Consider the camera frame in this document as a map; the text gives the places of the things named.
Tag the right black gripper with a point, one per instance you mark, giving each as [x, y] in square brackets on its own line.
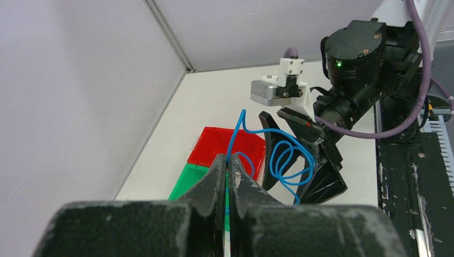
[314, 126]

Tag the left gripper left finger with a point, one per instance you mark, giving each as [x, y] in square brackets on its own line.
[192, 225]

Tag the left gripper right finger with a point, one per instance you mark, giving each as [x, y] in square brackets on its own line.
[260, 225]

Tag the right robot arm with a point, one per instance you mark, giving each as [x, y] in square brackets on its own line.
[380, 75]

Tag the green plastic bin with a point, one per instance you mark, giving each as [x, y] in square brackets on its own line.
[189, 176]

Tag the red plastic bin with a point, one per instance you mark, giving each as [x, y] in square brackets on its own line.
[215, 140]

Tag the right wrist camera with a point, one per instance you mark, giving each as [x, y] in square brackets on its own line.
[285, 89]

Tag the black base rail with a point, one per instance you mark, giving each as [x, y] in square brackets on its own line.
[414, 191]

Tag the white cable duct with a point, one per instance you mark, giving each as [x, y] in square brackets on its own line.
[438, 126]

